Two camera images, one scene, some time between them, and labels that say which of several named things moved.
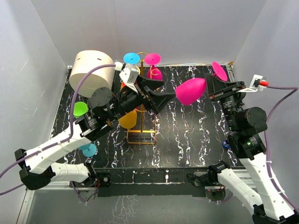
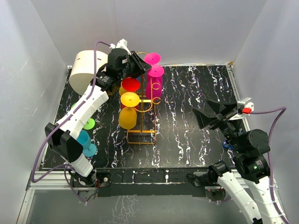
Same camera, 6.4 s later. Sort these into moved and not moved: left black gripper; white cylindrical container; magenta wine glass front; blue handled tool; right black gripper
Moved: magenta wine glass front; left black gripper; right black gripper
Not moved: blue handled tool; white cylindrical container
